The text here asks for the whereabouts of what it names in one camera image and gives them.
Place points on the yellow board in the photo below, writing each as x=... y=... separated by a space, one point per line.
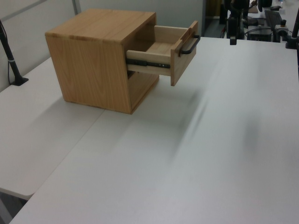
x=213 y=8

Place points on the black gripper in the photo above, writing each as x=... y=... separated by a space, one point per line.
x=237 y=7

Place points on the black metal drawer slide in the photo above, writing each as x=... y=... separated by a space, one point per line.
x=149 y=63

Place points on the black equipment box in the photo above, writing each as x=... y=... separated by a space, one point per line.
x=259 y=36

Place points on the wooden drawer cabinet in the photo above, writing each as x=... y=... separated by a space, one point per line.
x=93 y=70

